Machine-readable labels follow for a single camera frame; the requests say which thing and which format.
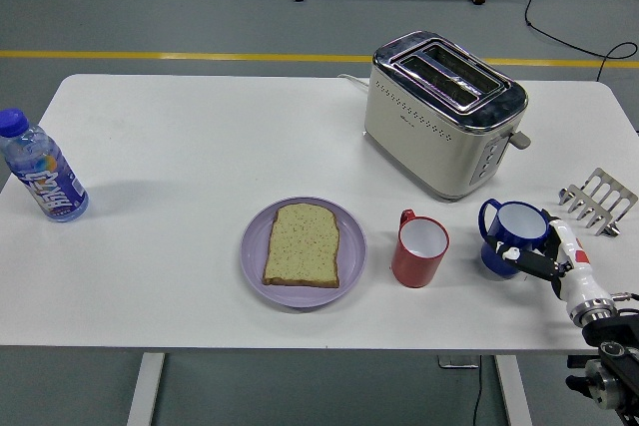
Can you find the purple round plate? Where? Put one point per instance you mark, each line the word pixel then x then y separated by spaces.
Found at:
pixel 352 256

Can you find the black table control panel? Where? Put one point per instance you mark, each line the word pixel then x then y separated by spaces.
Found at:
pixel 579 361

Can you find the blue enamel cup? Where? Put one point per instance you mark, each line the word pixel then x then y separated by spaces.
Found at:
pixel 499 234

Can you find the plastic drink bottle blue cap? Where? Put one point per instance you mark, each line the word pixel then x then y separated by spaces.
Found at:
pixel 47 181

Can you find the grey under-table bracket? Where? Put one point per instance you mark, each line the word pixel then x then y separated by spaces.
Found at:
pixel 456 361

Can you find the slice of bread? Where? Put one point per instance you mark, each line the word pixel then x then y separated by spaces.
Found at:
pixel 302 246

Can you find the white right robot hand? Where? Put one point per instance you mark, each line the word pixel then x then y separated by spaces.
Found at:
pixel 579 281

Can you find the cream and chrome toaster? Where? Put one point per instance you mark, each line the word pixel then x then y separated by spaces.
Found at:
pixel 424 146

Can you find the white table leg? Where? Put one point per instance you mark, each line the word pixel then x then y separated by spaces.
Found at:
pixel 514 391
pixel 145 391

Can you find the silver metal toast rack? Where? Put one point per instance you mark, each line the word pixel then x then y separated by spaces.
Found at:
pixel 599 194

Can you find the red enamel cup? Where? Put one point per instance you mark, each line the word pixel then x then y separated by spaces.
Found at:
pixel 414 269

